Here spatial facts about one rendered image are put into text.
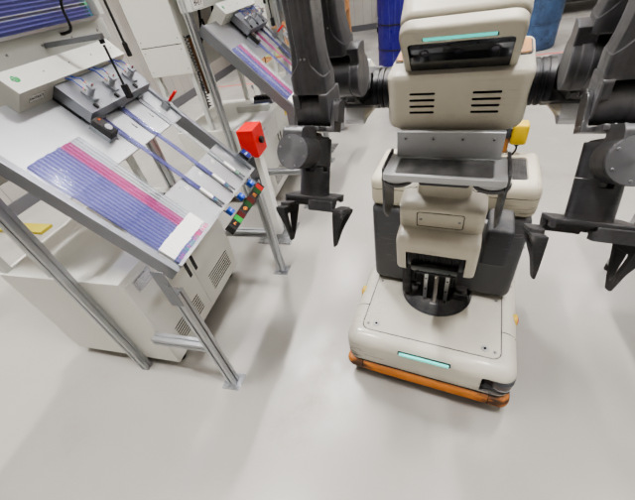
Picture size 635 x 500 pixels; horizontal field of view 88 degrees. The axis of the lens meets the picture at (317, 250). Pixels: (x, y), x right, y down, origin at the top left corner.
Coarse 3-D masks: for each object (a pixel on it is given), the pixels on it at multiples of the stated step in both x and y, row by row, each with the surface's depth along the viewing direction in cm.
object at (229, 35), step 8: (208, 24) 199; (216, 24) 205; (224, 24) 211; (216, 32) 200; (224, 32) 206; (232, 32) 212; (224, 40) 201; (232, 40) 207; (240, 40) 213; (272, 40) 242; (232, 48) 202; (256, 48) 221; (264, 56) 223
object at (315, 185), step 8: (320, 168) 61; (328, 168) 62; (304, 176) 62; (312, 176) 61; (320, 176) 61; (328, 176) 63; (304, 184) 63; (312, 184) 62; (320, 184) 62; (328, 184) 63; (288, 192) 66; (296, 192) 66; (304, 192) 63; (312, 192) 62; (320, 192) 62; (328, 192) 64; (296, 200) 64; (304, 200) 64; (328, 200) 61; (336, 200) 66
